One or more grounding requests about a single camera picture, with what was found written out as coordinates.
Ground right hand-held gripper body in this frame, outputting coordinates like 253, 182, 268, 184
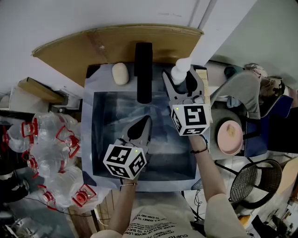
169, 93, 210, 136

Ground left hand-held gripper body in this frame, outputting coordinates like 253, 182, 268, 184
103, 138, 152, 180

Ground white pump bottle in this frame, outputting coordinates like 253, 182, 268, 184
170, 57, 192, 86

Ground person's right forearm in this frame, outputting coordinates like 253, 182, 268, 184
188, 134, 227, 203

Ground person's left forearm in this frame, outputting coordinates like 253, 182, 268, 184
108, 178, 138, 236

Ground beige flat pack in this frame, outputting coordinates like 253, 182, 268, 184
192, 66, 210, 94

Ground black faucet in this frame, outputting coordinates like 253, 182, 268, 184
134, 42, 154, 104

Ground black wrist band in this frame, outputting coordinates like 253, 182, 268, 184
190, 134, 209, 155

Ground beige food piece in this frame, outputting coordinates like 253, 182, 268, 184
225, 124, 236, 137

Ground pink plate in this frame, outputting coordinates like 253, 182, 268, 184
217, 120, 244, 156

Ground grey shell chair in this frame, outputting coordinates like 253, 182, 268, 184
210, 69, 262, 119

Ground beige soap bar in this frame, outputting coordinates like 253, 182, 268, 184
112, 62, 130, 86

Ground pile of clear water jugs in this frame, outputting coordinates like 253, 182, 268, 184
1, 111, 99, 212

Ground wooden slat board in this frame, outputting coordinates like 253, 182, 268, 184
67, 190, 122, 236

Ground clothes on chair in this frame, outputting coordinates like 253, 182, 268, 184
224, 62, 286, 99

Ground person's beige printed shirt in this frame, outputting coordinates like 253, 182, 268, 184
90, 192, 250, 238

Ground blue chair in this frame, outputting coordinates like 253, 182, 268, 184
241, 94, 294, 158

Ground black wicker chair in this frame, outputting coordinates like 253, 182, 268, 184
229, 159, 284, 210

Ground large brown cardboard sheet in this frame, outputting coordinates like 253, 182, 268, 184
32, 23, 205, 88

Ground small flat cardboard piece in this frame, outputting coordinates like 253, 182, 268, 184
18, 77, 68, 105

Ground light wooden stool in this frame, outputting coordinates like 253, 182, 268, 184
276, 156, 298, 198

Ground white panel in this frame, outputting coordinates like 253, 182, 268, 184
0, 86, 51, 112

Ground black cable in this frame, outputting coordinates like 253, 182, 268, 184
192, 187, 203, 222

